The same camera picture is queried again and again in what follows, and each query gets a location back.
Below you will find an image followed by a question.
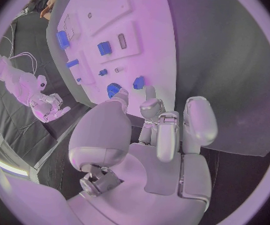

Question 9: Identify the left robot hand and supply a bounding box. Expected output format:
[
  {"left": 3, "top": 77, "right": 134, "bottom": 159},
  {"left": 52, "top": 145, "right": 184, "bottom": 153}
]
[{"left": 66, "top": 85, "right": 219, "bottom": 225}]

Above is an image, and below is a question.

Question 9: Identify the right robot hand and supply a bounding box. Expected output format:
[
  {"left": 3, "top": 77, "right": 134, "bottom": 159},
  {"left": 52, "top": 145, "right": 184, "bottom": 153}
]
[{"left": 28, "top": 92, "right": 72, "bottom": 124}]

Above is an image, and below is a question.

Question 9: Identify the white task board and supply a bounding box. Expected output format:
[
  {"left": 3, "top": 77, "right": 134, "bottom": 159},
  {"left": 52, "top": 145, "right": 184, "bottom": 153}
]
[{"left": 45, "top": 0, "right": 178, "bottom": 119}]

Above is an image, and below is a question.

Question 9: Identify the blue short cylinder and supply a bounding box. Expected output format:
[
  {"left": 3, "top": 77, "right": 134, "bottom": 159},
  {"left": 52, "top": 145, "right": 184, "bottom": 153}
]
[{"left": 65, "top": 58, "right": 80, "bottom": 69}]

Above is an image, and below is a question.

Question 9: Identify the blue gear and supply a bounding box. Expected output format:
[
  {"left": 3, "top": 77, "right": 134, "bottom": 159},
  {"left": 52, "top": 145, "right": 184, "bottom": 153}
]
[{"left": 106, "top": 82, "right": 123, "bottom": 99}]

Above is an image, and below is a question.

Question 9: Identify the blue long block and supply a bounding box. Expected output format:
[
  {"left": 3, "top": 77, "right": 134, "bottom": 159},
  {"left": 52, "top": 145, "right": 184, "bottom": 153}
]
[{"left": 55, "top": 30, "right": 71, "bottom": 51}]

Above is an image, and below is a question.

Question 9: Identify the blue square block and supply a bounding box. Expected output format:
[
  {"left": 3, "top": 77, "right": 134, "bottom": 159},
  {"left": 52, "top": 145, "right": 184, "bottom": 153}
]
[{"left": 96, "top": 40, "right": 113, "bottom": 57}]

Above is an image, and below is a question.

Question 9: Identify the blue plug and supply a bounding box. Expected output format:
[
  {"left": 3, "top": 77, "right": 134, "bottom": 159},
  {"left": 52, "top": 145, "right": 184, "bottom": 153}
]
[{"left": 132, "top": 75, "right": 146, "bottom": 90}]

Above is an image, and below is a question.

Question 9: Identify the person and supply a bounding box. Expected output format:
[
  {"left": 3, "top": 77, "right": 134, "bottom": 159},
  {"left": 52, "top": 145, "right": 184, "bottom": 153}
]
[{"left": 28, "top": 0, "right": 64, "bottom": 22}]

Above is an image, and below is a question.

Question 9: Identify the white cable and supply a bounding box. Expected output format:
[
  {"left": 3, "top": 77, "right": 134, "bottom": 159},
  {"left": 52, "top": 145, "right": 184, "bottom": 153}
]
[{"left": 8, "top": 51, "right": 38, "bottom": 75}]

